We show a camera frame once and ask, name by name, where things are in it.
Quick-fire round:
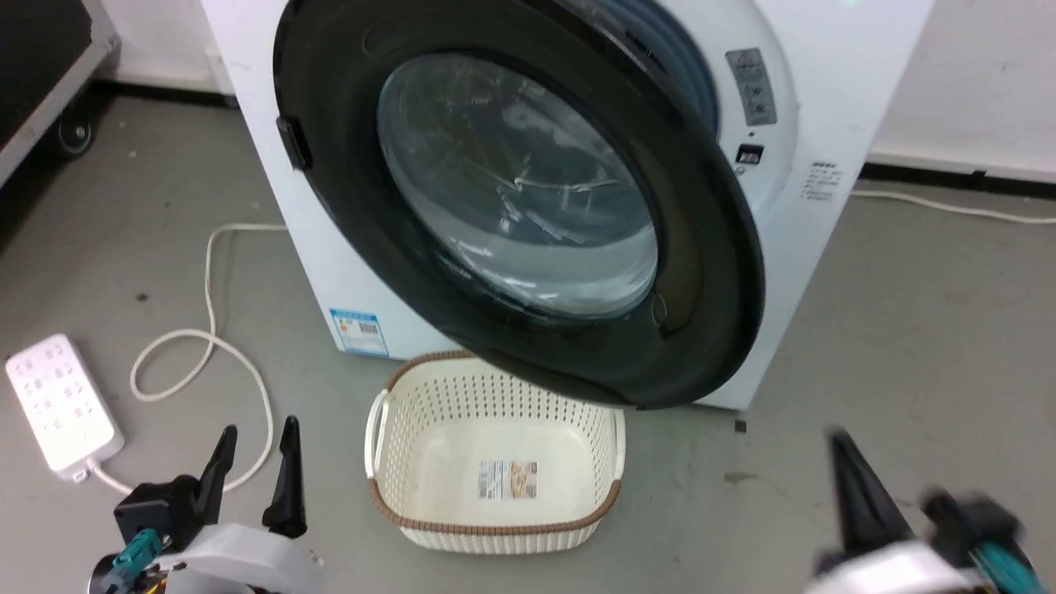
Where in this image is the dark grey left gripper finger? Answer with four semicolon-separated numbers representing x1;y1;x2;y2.
262;416;309;540
194;426;238;530

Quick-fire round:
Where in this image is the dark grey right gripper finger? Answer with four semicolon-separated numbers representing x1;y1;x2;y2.
828;430;913;556

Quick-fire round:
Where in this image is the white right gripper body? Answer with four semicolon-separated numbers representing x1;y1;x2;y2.
804;540;979;594

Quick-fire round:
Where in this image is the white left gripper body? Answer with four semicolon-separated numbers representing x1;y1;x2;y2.
155;523;325;594

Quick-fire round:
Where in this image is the black round glass washer door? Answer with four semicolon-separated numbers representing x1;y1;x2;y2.
272;0;766;411

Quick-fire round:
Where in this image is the white front-load washing machine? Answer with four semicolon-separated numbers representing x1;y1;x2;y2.
200;0;937;411

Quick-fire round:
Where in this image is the cream perforated laundry basket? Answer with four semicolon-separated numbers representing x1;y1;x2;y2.
365;350;626;555

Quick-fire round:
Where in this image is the blue energy label sticker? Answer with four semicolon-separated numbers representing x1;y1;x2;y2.
329;309;390;358

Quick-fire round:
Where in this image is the white power strip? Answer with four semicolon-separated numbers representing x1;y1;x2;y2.
4;332;126;483

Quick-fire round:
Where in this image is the paper label inside basket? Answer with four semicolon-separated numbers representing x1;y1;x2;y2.
477;460;539;501

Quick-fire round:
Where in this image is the black caster wheel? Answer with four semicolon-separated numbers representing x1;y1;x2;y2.
53;115;97;160

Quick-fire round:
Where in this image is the grey warning label sticker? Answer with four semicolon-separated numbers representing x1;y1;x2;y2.
725;47;779;127

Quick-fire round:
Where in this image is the black wheeled cart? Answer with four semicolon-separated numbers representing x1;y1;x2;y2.
0;0;121;187

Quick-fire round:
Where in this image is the blue-grey rubber drum gasket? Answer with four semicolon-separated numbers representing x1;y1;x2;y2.
569;0;720;133

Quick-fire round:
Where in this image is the white power strip cable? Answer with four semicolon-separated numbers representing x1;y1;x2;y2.
82;221;290;496

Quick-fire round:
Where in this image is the thin white floor cable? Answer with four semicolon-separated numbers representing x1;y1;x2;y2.
850;190;1056;226

